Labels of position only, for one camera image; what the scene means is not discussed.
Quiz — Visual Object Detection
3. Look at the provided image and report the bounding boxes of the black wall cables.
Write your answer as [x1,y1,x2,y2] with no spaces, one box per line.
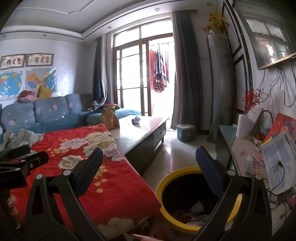
[264,65,296,108]

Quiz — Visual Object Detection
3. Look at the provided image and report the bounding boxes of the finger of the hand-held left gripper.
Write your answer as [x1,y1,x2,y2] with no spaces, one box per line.
[0,145,31,162]
[13,151,50,173]

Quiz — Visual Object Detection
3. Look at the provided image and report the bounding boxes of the brown paper bag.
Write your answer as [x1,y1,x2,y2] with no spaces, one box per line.
[102,103,121,131]

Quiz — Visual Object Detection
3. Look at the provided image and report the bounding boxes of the person's left hand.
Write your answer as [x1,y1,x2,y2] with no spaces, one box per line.
[6,195,22,230]

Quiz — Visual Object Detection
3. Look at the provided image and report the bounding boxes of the blue storage box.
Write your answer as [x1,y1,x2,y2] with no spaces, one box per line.
[176,124,197,142]

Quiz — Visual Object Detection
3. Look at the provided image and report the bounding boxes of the grey standing air conditioner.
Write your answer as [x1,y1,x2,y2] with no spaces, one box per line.
[206,30,238,143]

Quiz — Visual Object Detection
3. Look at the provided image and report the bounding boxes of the dark coffee table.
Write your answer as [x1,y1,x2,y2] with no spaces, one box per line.
[109,115,170,176]

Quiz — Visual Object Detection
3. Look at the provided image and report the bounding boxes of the framed calligraphy poster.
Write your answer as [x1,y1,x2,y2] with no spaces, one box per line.
[0,54,26,70]
[26,53,54,67]

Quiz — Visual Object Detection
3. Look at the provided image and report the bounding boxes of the yellow rimmed black bin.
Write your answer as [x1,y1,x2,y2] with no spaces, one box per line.
[155,166,243,235]

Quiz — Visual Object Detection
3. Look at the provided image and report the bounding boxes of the pale green crumpled cloth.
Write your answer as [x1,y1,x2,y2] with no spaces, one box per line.
[0,128,44,160]

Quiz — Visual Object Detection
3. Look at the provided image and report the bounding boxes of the country map poster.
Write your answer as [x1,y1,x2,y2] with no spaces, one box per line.
[25,67,58,93]

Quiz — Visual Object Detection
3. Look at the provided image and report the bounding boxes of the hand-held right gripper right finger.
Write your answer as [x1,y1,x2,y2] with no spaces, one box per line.
[192,146,273,241]

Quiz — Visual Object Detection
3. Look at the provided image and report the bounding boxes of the yellow artificial flowers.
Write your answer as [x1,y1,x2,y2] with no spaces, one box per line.
[199,13,229,33]

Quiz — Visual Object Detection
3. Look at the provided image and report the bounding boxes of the hanging colourful laundry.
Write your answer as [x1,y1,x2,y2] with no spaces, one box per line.
[148,43,171,93]

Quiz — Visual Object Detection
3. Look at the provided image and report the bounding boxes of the person's right hand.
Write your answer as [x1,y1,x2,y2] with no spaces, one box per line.
[131,234,160,241]

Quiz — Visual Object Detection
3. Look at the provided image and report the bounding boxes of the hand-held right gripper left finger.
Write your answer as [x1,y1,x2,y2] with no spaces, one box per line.
[24,148,104,241]

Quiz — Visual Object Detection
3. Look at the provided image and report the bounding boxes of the white wrapper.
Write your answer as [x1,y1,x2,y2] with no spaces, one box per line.
[191,201,205,214]

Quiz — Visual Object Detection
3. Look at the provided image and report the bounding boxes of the pale grey box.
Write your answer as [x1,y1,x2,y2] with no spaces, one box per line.
[246,107,264,136]

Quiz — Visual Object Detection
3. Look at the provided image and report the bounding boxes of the printed paper sheets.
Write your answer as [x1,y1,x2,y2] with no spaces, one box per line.
[261,133,296,195]

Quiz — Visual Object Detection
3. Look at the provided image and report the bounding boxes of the red berry branches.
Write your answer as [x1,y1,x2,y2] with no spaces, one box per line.
[242,88,264,112]

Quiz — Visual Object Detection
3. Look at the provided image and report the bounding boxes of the glass top television cabinet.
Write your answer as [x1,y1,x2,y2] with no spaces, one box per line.
[216,125,296,229]

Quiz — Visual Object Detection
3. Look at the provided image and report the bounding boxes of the wall television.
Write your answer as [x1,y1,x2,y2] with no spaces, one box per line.
[236,0,296,70]

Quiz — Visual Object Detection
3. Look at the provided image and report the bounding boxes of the glass balcony door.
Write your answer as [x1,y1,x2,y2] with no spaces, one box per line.
[111,20,175,126]

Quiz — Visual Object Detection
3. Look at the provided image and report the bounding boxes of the grey curtain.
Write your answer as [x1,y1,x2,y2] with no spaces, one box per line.
[171,10,204,133]

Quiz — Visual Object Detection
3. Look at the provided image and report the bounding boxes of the red printed board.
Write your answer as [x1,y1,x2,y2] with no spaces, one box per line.
[262,113,296,144]

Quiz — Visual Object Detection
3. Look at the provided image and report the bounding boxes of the black looped cable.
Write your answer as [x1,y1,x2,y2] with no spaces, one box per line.
[261,110,275,131]

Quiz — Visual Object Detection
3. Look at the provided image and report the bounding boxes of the dark blue curtain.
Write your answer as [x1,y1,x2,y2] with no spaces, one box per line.
[92,36,111,106]

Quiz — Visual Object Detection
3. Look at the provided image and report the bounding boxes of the white paper towel roll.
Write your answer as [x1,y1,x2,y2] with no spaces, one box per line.
[236,114,249,139]

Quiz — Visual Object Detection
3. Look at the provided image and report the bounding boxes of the dark blue clothes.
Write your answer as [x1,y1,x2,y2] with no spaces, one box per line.
[91,101,121,112]

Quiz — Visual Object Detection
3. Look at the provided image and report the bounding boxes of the pile of pink clothes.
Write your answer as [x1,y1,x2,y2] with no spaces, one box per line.
[17,90,38,103]

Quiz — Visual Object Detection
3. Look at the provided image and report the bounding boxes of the yellow cushion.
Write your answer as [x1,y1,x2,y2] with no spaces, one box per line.
[37,86,53,100]

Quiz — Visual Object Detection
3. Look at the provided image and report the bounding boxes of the blue patterned sofa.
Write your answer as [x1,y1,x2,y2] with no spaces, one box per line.
[0,93,141,139]

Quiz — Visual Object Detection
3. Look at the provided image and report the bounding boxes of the red floral blanket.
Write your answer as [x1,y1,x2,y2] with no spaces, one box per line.
[0,123,162,234]

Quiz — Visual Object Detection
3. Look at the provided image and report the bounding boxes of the colour swatch cards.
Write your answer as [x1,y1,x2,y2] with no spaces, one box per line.
[245,152,266,178]

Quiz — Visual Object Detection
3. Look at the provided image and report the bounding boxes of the world map poster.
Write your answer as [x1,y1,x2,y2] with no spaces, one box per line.
[0,70,25,99]

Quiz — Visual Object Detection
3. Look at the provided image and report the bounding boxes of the pink snack wrapper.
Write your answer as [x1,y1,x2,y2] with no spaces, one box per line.
[183,213,208,223]

